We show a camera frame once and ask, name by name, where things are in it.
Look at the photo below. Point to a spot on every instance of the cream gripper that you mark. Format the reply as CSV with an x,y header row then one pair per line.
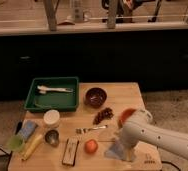
x,y
128,153

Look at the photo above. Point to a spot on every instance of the light blue towel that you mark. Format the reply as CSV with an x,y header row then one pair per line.
x,y
115,151

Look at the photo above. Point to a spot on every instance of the purple bowl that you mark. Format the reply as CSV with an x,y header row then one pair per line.
x,y
95,97

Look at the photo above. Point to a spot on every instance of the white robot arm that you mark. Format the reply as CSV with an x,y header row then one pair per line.
x,y
138,127

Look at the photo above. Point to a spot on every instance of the orange bowl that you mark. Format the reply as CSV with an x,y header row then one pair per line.
x,y
124,115

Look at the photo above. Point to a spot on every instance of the orange fruit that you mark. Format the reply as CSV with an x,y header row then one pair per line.
x,y
91,146

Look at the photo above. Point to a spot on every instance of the dark grapes bunch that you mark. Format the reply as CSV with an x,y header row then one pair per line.
x,y
106,113

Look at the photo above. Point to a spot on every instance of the silver fork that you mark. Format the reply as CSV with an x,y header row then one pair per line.
x,y
85,130

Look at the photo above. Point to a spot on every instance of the wooden block with black band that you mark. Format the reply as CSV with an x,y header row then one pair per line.
x,y
70,151

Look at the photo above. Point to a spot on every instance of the small metal cup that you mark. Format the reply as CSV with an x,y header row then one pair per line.
x,y
52,137

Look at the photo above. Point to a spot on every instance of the white round container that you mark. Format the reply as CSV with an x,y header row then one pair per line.
x,y
51,118

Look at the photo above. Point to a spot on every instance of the yellow banana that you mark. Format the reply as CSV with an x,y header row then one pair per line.
x,y
32,145

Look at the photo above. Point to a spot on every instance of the green plastic tray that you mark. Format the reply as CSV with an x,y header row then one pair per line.
x,y
61,101

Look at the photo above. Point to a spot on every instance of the blue sponge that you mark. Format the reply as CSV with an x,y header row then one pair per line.
x,y
27,130

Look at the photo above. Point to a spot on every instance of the white brush in tray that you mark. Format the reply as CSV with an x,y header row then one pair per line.
x,y
45,89

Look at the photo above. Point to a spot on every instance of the green plastic cup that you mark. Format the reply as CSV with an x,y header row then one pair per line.
x,y
15,143

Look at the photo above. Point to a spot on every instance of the wooden shelf ledge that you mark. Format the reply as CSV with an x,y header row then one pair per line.
x,y
90,28

